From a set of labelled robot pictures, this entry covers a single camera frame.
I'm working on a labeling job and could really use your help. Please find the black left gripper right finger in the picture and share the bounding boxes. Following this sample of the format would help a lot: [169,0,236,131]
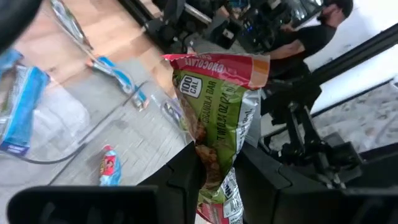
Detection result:
[233,142,292,224]

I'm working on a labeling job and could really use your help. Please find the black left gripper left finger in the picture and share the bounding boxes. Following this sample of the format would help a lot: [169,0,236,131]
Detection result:
[136,141,206,224]

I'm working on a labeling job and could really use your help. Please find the blue red granola bar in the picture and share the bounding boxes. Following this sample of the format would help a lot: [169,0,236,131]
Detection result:
[98,144,123,187]

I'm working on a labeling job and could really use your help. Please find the green red granola bar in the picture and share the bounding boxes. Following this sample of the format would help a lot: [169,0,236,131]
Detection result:
[161,52,271,224]
[49,0,94,50]

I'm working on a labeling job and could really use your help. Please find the blue white granola bar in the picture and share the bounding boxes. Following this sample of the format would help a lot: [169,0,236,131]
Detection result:
[0,49,52,156]
[86,55,150,111]

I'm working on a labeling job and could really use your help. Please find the grey woven mat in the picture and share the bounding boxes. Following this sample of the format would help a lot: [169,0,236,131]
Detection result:
[0,57,200,224]

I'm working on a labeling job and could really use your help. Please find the narrow clear plastic bin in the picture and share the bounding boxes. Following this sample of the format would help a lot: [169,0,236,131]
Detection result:
[0,46,125,164]

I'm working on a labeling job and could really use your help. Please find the person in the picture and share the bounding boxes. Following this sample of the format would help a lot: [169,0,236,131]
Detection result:
[264,0,355,85]

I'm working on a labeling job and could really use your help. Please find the wide clear bin with handles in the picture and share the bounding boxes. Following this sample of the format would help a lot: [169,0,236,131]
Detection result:
[49,81,200,224]

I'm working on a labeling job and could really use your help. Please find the black aluminium table frame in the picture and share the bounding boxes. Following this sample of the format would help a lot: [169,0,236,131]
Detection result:
[118,0,398,190]

